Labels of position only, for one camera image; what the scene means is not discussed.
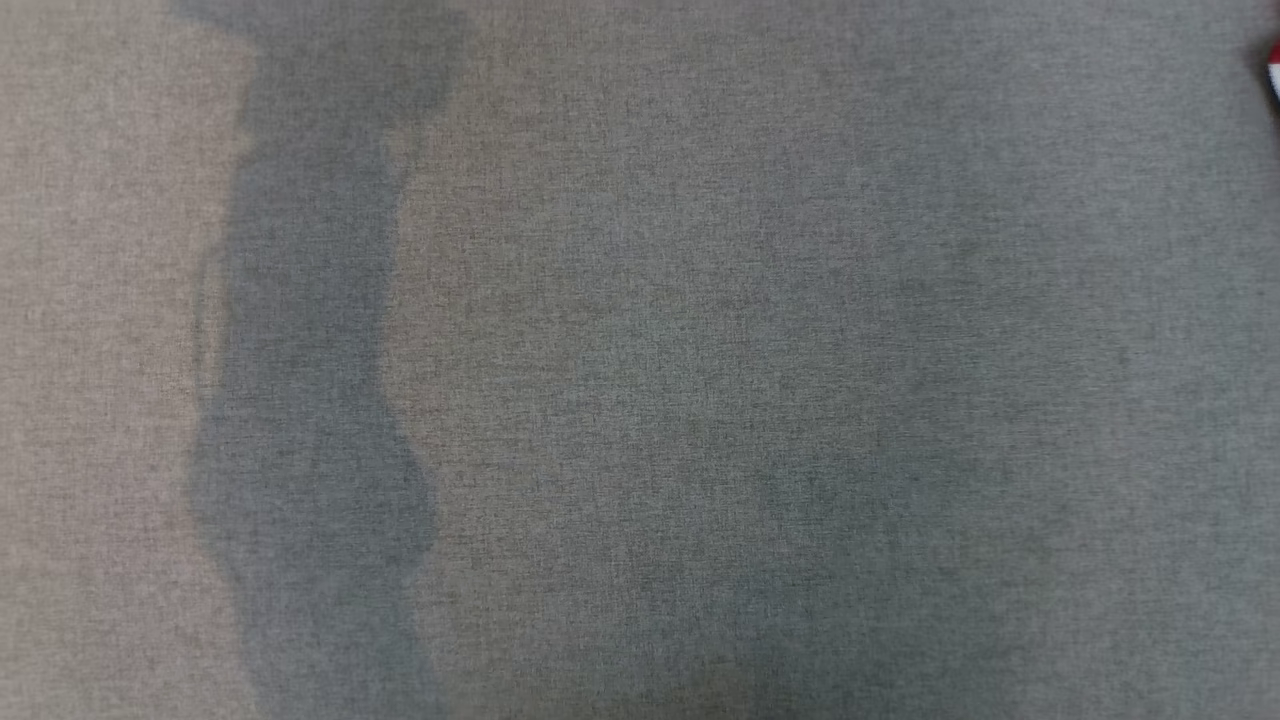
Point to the red shorts white side stripe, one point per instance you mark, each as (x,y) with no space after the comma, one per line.
(1275,75)

